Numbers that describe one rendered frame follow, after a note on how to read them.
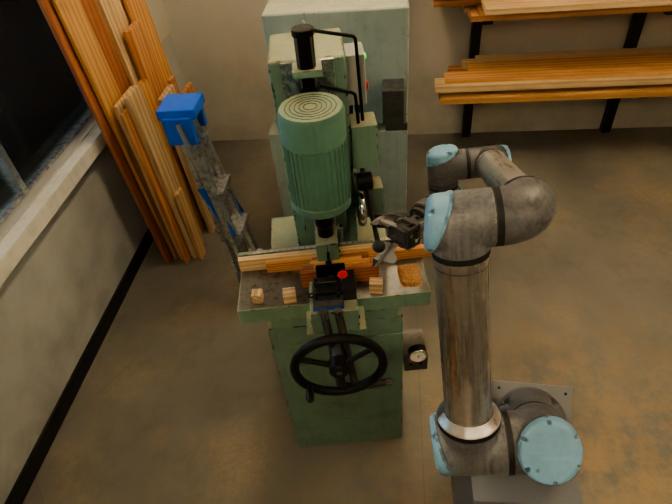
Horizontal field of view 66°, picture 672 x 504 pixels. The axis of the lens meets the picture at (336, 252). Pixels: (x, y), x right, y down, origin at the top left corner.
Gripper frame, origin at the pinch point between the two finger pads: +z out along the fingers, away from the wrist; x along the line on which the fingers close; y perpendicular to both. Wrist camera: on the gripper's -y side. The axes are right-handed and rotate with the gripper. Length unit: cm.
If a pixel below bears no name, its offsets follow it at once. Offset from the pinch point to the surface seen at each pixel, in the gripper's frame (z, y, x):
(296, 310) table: 17.4, -16.0, 23.1
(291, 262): 8.5, -27.8, 15.6
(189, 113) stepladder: -6, -104, -12
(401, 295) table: -7.6, 5.2, 21.1
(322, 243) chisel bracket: 2.8, -17.6, 6.3
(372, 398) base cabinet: -3, -6, 77
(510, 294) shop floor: -114, -12, 103
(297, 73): -2, -26, -43
